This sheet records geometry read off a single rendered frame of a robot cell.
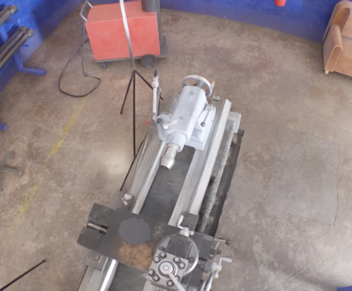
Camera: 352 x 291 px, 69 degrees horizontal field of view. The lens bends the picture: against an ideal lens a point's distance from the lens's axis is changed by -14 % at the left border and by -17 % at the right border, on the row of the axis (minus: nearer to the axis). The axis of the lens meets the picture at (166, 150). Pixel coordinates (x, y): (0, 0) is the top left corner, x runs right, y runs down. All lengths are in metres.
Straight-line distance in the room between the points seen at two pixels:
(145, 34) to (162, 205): 2.22
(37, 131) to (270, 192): 2.73
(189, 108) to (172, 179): 0.54
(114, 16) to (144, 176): 2.16
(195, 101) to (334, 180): 1.94
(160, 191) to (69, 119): 1.85
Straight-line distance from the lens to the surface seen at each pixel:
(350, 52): 4.20
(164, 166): 1.72
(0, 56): 3.99
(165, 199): 2.05
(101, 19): 3.60
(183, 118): 1.83
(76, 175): 3.13
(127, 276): 1.95
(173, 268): 1.49
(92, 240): 1.88
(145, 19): 3.48
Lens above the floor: 2.62
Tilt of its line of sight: 59 degrees down
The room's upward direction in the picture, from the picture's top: 7 degrees counter-clockwise
